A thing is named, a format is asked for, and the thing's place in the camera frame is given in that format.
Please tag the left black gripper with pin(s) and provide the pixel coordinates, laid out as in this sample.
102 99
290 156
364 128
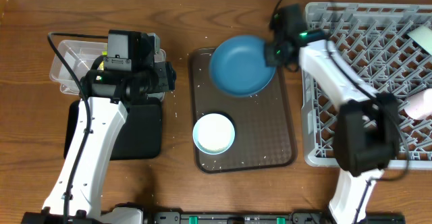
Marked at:
162 75

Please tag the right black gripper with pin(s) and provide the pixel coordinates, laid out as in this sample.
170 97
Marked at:
275 61

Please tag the dark blue plate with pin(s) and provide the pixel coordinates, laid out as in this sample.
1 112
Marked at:
238 67

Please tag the light blue white bowl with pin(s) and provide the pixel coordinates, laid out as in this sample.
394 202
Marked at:
213 134

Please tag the small pink white cup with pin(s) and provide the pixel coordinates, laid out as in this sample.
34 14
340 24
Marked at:
419 105

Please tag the mint green bowl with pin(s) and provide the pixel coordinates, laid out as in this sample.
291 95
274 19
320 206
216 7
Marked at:
423 37

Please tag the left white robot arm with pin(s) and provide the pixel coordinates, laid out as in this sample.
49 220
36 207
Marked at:
117 103

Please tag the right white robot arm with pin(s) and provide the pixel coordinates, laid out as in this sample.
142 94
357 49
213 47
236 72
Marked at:
366 136

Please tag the grey plastic dishwasher rack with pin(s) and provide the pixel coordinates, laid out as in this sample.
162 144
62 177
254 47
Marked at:
373 39

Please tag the black plastic tray bin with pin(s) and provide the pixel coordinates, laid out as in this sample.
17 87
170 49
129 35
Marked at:
140 137

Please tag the clear plastic bin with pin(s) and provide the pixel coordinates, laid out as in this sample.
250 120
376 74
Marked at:
78 66

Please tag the brown plastic serving tray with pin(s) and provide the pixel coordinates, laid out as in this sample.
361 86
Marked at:
264 134

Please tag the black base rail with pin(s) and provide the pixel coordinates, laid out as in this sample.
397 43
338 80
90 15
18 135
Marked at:
236 219

